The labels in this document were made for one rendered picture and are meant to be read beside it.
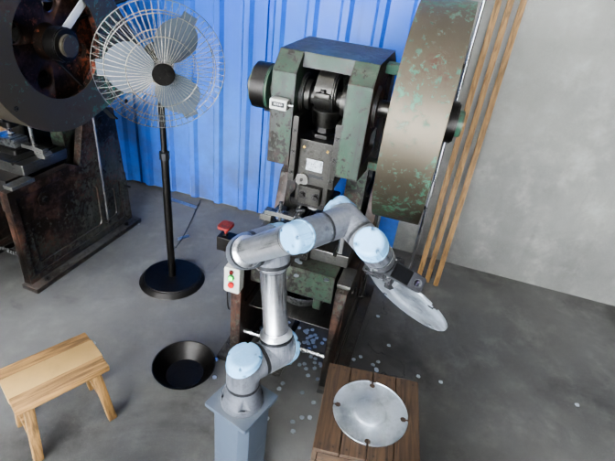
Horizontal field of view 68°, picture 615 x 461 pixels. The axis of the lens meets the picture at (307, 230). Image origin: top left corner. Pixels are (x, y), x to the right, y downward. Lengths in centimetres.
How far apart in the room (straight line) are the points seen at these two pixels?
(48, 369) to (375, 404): 129
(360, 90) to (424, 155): 41
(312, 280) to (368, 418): 60
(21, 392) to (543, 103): 292
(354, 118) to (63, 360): 149
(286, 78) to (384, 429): 136
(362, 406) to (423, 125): 108
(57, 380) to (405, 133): 157
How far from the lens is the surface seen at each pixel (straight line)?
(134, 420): 228
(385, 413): 189
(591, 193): 328
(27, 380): 210
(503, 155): 312
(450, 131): 178
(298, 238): 98
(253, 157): 342
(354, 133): 177
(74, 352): 214
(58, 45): 249
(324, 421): 183
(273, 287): 147
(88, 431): 230
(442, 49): 150
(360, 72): 175
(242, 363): 154
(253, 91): 190
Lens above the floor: 183
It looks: 32 degrees down
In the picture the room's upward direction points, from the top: 7 degrees clockwise
